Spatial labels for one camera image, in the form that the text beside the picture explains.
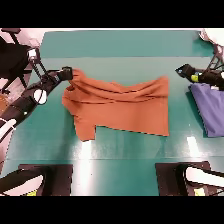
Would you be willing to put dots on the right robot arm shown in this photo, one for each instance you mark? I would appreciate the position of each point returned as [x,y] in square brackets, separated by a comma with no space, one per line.
[213,78]

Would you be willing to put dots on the orange T-shirt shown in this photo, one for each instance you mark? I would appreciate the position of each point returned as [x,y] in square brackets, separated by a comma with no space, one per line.
[126,106]

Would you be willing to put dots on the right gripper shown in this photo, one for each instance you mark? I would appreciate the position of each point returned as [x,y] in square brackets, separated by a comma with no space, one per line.
[186,71]

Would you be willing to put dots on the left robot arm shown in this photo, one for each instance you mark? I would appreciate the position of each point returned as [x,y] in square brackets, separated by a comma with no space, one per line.
[23,103]

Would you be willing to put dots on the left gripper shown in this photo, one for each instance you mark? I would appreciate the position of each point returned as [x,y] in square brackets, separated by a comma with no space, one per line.
[66,73]

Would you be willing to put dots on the purple garment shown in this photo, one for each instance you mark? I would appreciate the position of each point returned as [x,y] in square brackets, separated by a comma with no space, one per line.
[211,108]

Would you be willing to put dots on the white garment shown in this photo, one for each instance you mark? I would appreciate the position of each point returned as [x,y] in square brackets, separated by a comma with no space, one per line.
[213,35]

